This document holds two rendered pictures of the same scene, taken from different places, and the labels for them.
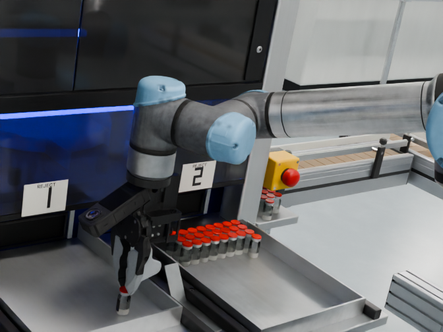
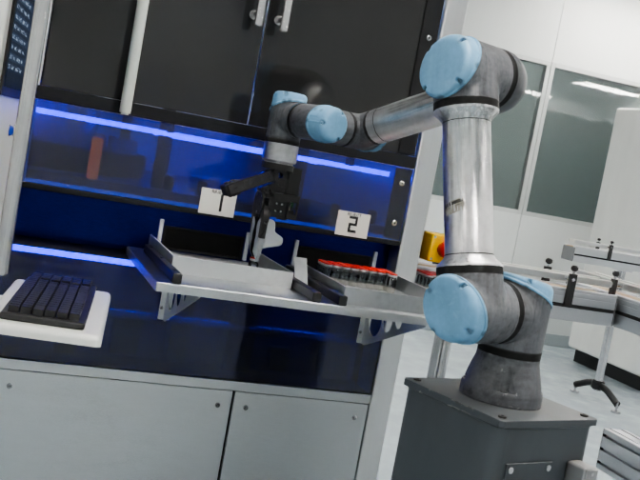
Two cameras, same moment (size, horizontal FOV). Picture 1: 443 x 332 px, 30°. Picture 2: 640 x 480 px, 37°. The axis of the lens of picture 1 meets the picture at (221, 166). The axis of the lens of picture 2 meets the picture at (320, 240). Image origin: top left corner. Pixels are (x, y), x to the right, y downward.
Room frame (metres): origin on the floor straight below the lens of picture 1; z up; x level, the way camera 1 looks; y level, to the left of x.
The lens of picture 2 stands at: (-0.64, -0.83, 1.16)
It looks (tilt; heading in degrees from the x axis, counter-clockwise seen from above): 5 degrees down; 24
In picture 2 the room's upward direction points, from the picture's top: 10 degrees clockwise
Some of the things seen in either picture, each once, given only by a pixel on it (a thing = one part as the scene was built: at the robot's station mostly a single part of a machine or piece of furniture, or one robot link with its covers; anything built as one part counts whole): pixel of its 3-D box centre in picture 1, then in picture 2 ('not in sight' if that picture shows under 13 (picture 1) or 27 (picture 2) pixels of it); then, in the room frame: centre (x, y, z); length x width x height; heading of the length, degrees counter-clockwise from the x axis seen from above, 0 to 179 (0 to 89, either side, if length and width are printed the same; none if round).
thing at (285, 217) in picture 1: (258, 211); not in sight; (1.78, -0.10, 0.87); 0.14 x 0.13 x 0.02; 43
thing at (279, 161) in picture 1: (275, 168); (437, 247); (1.74, -0.12, 0.99); 0.08 x 0.07 x 0.07; 43
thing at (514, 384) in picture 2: not in sight; (505, 371); (1.12, -0.48, 0.84); 0.15 x 0.15 x 0.10
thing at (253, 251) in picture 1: (254, 246); (391, 283); (1.52, -0.09, 0.90); 0.02 x 0.02 x 0.05
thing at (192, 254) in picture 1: (217, 247); (357, 276); (1.48, -0.02, 0.90); 0.18 x 0.02 x 0.05; 132
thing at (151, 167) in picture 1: (149, 160); (279, 153); (1.23, 0.11, 1.16); 0.08 x 0.08 x 0.05
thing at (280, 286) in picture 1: (252, 276); (373, 289); (1.40, -0.09, 0.90); 0.34 x 0.26 x 0.04; 42
